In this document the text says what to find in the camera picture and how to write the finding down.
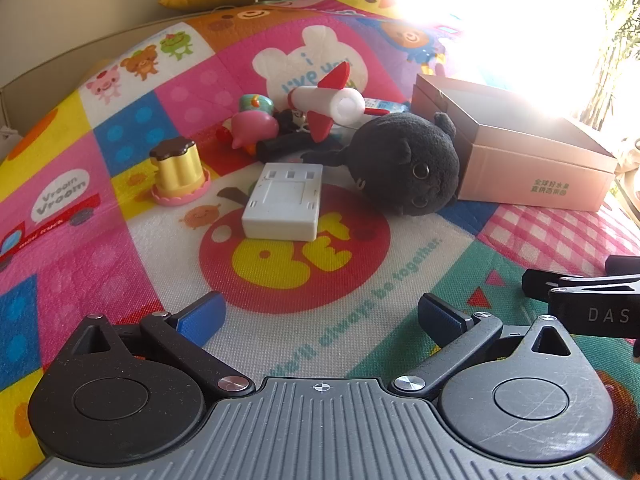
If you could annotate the small white red-capped bottle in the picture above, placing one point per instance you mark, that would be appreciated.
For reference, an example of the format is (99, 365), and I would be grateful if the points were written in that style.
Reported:
(223, 134)

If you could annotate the beige sofa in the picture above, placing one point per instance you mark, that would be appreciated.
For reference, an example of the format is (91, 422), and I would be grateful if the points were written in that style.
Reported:
(75, 45)

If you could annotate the blue packet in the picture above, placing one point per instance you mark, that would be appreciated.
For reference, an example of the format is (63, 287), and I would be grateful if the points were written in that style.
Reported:
(395, 106)

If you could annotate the yellow pudding toy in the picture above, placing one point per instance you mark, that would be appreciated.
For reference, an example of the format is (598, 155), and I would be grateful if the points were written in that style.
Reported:
(175, 170)

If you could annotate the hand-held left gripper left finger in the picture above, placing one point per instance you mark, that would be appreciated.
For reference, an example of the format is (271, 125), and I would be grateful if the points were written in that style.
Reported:
(200, 317)

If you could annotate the black cylinder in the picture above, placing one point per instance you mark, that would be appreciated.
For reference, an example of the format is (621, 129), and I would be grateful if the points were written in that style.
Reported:
(280, 146)

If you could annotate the small black and white figure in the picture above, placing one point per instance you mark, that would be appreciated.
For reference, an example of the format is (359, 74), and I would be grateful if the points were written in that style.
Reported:
(290, 119)

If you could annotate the red and white foam rocket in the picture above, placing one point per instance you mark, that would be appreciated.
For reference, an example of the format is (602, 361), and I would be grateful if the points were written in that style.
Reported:
(320, 100)

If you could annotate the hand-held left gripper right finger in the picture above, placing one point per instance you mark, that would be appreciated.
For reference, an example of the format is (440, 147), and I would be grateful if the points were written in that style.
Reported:
(440, 320)

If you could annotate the tall green potted plant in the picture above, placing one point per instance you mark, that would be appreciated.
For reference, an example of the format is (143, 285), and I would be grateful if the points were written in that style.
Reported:
(612, 60)

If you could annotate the white plastic box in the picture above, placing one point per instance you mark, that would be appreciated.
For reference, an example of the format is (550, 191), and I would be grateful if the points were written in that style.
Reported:
(280, 205)

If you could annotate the black plush cat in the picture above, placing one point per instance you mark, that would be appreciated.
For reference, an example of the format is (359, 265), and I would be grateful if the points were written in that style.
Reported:
(395, 160)

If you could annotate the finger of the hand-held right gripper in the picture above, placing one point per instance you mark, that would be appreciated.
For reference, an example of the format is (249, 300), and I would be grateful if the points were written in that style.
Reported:
(622, 265)
(550, 282)

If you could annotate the pink pig toy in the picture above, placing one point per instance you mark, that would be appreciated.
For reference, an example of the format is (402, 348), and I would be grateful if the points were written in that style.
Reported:
(255, 127)

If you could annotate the pink cardboard box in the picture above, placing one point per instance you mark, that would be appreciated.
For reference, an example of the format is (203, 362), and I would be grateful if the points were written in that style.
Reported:
(525, 175)

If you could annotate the colourful cartoon play mat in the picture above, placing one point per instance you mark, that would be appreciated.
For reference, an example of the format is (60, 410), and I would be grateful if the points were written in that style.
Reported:
(150, 240)

